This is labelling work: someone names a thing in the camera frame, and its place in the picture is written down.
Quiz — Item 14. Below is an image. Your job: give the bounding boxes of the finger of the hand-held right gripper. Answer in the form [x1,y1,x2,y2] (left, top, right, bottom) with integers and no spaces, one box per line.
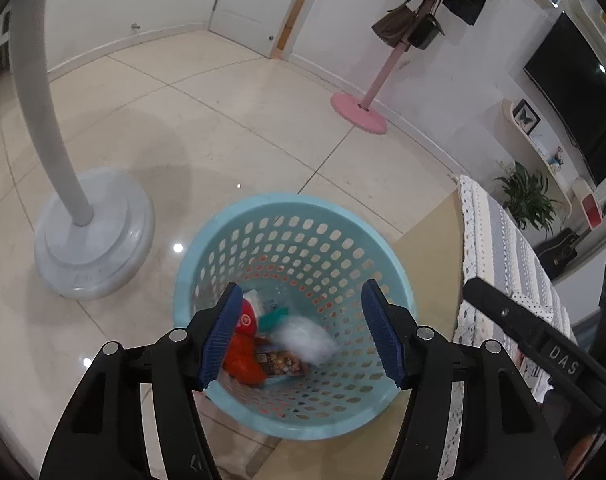
[462,277,546,348]

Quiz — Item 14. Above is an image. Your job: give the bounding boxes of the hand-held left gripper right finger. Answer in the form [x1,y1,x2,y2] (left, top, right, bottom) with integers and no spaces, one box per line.
[360,279,568,480]

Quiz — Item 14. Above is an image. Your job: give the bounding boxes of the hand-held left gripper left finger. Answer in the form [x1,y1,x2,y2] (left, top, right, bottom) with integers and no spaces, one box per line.
[38,282,244,480]

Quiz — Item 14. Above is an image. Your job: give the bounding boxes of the white tissue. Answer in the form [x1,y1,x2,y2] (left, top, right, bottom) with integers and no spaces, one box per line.
[273,316,340,364]

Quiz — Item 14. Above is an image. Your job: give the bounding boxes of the light blue perforated plastic basket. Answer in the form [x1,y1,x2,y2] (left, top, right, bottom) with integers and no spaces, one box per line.
[173,192,415,442]

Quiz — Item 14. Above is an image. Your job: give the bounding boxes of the orange plastic wrapper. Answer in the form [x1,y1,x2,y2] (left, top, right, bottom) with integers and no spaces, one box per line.
[222,334,268,387]

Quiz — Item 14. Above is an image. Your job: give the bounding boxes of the red round-label packet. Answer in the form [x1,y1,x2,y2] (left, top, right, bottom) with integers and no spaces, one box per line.
[233,299,260,336]

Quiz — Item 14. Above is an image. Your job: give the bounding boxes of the grey striped lace tablecloth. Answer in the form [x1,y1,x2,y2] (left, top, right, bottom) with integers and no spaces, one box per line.
[440,174,574,480]

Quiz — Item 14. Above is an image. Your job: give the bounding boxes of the teal wrapper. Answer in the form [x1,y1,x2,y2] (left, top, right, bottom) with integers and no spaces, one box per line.
[258,307,295,335]

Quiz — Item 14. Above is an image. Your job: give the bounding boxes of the white tissue pack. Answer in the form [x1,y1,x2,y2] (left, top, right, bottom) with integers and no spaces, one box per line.
[243,290,290,319]

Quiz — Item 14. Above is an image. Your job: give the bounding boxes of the brown printed snack packet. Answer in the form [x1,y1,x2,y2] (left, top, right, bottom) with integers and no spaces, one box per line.
[255,350,307,379]

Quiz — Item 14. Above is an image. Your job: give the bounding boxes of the black guitar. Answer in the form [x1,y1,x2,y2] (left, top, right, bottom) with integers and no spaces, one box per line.
[533,227,582,276]

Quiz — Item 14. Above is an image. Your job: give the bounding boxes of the green potted plant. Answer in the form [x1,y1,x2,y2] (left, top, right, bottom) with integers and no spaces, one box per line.
[494,160,564,234]

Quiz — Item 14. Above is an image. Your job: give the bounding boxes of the red and white box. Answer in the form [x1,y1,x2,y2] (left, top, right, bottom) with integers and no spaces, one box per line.
[580,192,605,234]

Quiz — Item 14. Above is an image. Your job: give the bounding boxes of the white floor lamp stand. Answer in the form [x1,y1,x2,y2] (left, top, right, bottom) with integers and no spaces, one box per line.
[8,0,156,301]

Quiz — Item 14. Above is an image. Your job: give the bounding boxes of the pink coat rack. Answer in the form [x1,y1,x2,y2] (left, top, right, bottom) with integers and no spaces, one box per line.
[330,0,446,136]

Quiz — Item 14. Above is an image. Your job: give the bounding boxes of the black flat television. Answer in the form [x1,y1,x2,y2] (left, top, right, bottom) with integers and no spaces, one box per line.
[523,10,606,188]

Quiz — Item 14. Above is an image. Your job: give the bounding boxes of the black hanging bag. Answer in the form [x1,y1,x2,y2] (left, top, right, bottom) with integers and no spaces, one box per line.
[408,12,444,51]

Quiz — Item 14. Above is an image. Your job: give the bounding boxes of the brown hanging bag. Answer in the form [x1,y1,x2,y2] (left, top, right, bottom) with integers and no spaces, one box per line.
[372,2,417,52]

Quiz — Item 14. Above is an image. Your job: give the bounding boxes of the white door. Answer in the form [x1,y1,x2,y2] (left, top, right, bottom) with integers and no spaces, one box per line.
[208,0,316,59]

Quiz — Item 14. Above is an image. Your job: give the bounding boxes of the white curved wall shelf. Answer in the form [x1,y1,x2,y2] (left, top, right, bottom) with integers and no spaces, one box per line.
[500,97,606,241]

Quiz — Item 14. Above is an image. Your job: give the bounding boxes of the butterfly picture frame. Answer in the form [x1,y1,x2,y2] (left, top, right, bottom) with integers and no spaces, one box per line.
[512,98,542,135]

